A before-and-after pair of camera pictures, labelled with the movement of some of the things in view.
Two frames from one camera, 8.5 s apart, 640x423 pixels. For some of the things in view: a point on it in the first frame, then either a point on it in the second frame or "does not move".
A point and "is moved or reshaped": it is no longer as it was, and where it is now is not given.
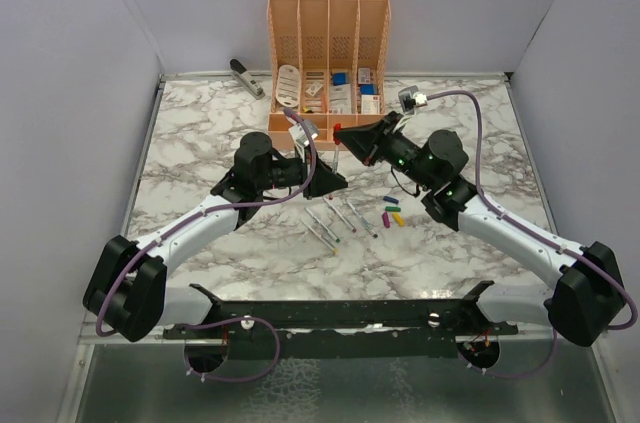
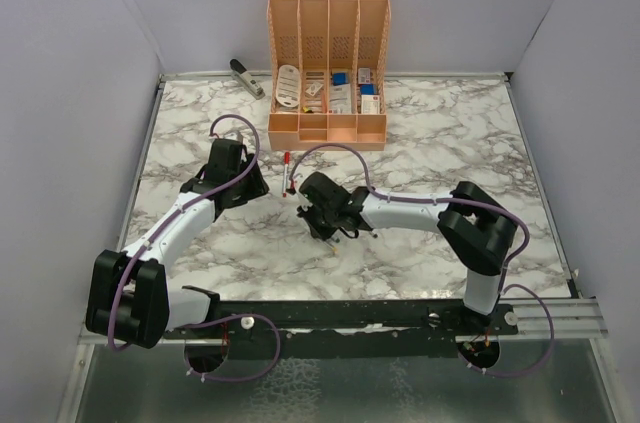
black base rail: (345, 327) does not move
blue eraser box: (339, 78) does not move
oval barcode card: (288, 85) does not move
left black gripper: (323, 181) to (257, 188)
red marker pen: (336, 158) is moved or reshaped
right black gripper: (369, 142) to (322, 234)
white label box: (370, 104) does not move
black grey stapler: (245, 79) does not move
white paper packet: (340, 101) does not move
